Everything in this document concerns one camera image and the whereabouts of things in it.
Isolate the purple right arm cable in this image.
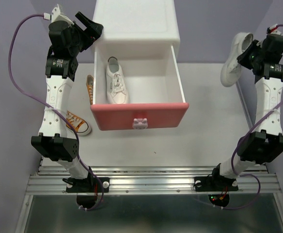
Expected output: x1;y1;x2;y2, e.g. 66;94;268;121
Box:
194;23;283;210

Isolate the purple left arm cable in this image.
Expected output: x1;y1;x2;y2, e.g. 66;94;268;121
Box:
8;13;106;212

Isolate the orange sneaker near cabinet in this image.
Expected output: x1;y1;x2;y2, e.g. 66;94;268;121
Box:
86;75;94;105

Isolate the pink bunny knob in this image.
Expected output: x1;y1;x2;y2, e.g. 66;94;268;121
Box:
132;118;148;130

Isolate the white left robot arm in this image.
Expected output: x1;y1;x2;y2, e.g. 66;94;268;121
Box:
31;10;103;193

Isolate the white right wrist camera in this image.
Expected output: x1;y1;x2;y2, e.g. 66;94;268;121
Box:
267;24;282;35

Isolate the white plastic shoe cabinet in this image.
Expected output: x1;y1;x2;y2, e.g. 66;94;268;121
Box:
93;0;180;55

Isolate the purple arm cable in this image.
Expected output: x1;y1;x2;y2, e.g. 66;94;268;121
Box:
8;13;106;212
194;23;283;210

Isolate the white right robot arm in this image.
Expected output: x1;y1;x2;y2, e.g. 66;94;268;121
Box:
193;33;283;192

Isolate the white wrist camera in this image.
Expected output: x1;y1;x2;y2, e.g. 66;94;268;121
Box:
267;24;282;35
51;4;73;25

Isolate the orange sneaker near arm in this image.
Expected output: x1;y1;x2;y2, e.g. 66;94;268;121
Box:
66;111;92;136

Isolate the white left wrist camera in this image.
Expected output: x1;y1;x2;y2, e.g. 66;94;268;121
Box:
51;4;73;25

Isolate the white sneaker one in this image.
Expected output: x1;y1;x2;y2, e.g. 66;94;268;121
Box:
220;33;253;87
106;56;129;104

